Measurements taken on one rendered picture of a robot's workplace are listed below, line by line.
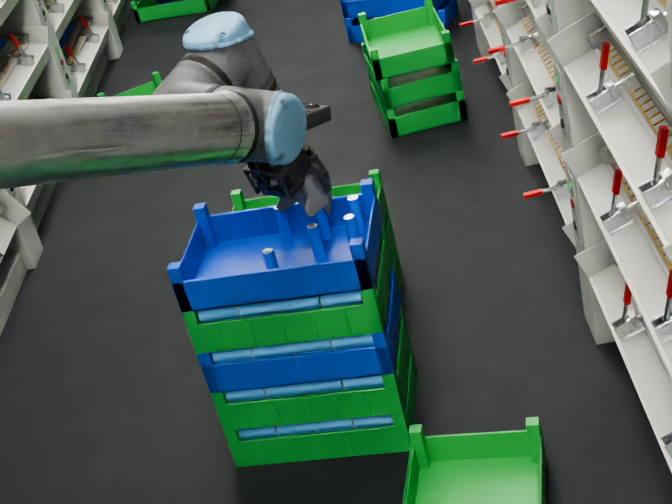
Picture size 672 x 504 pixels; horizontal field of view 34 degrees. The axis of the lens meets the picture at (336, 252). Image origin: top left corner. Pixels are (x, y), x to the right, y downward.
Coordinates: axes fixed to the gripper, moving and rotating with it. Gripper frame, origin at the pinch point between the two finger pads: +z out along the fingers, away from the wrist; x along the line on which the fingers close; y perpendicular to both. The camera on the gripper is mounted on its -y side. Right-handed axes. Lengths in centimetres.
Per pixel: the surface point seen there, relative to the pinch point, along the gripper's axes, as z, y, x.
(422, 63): 44, -86, -44
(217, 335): 5.3, 24.8, -6.5
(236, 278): -3.4, 19.5, -1.4
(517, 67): 35, -75, -10
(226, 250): 3.8, 9.8, -14.9
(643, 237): 6, -8, 50
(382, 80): 44, -78, -52
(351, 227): 0.3, 3.3, 8.4
